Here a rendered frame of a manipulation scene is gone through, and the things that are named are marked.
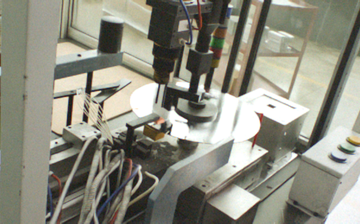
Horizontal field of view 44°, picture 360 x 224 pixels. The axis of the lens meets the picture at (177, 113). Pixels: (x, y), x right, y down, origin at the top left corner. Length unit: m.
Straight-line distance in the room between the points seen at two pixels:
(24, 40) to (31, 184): 0.15
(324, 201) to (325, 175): 0.07
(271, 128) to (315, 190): 0.23
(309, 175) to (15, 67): 0.90
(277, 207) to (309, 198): 0.08
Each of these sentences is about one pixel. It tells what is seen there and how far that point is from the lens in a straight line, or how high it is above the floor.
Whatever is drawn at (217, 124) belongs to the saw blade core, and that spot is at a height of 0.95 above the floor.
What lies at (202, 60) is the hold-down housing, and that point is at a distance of 0.98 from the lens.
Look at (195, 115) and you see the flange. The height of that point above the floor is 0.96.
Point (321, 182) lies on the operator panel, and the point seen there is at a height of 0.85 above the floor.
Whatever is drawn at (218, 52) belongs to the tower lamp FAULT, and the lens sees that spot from 1.37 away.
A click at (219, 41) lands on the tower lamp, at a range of 1.36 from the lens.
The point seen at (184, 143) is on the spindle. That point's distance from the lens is 1.15.
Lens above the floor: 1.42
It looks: 26 degrees down
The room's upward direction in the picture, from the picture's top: 12 degrees clockwise
